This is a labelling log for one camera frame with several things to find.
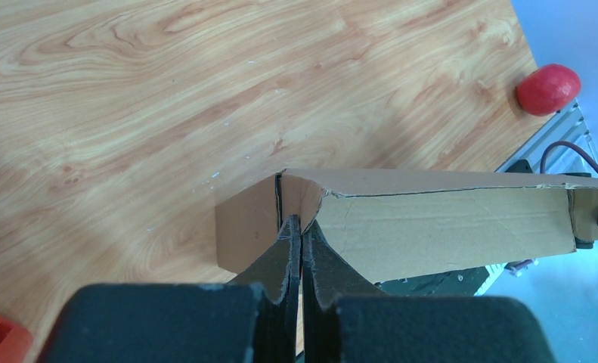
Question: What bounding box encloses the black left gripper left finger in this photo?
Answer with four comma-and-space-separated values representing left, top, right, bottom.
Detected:
39, 216, 301, 362

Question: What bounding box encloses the red apple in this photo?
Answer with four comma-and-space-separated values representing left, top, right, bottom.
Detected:
515, 64, 582, 116

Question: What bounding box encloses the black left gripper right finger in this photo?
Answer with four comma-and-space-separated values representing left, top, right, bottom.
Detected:
302, 224, 555, 362

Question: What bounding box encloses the aluminium front rail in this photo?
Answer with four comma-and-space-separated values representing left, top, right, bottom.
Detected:
496, 101, 598, 178

